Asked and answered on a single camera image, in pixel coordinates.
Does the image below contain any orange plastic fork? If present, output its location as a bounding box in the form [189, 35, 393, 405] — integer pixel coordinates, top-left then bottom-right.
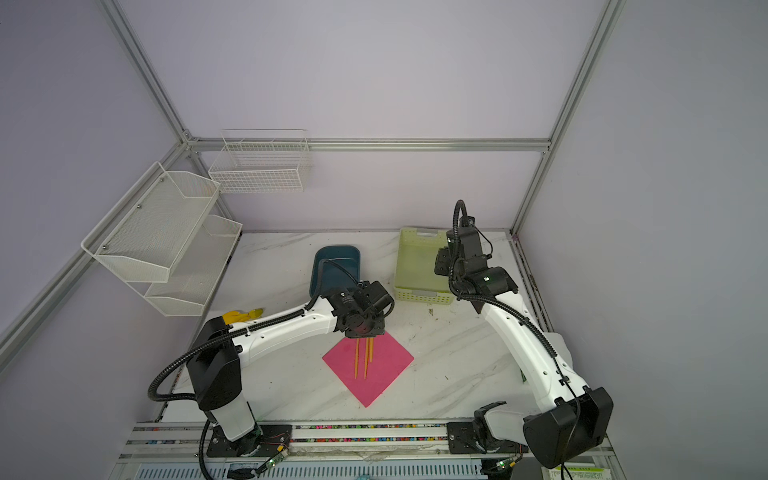
[363, 338, 371, 379]

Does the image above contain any yellow plastic spoon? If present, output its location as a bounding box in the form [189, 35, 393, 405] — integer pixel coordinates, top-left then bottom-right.
[353, 338, 361, 379]

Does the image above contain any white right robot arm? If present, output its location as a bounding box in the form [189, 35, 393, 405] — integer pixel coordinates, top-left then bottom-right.
[435, 226, 614, 469]

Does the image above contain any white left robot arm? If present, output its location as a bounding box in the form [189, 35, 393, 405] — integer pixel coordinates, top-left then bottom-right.
[186, 281, 395, 443]

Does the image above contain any pink paper napkin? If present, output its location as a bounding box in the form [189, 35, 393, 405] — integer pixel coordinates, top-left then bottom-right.
[322, 333, 414, 408]

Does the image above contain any dark teal plastic bin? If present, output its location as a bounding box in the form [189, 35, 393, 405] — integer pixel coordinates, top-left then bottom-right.
[309, 245, 361, 297]

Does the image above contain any light green perforated basket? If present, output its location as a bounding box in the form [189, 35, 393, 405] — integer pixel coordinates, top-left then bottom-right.
[394, 227, 455, 305]

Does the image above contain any colourful tissue pack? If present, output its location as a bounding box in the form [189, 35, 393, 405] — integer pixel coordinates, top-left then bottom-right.
[517, 330, 574, 385]

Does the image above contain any yellow banana bunch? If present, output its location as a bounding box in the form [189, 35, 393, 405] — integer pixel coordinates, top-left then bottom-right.
[222, 308, 263, 325]

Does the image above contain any white mesh lower shelf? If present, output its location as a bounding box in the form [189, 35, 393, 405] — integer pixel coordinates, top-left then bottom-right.
[144, 215, 242, 317]

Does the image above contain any white mesh shelf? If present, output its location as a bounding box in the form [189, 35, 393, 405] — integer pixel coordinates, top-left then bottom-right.
[81, 162, 220, 283]
[144, 215, 242, 317]

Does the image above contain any white mesh upper shelf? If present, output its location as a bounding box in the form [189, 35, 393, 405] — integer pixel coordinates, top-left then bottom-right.
[81, 162, 220, 283]

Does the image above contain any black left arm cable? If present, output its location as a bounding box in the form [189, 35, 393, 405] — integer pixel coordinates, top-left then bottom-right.
[147, 259, 361, 480]

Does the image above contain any white wire wall basket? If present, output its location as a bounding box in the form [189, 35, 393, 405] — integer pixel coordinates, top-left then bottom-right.
[208, 129, 313, 194]

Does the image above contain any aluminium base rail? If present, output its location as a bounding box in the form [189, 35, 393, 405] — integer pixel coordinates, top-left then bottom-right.
[109, 419, 625, 479]

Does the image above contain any aluminium frame post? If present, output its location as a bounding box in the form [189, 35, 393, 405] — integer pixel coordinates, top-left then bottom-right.
[510, 0, 626, 236]

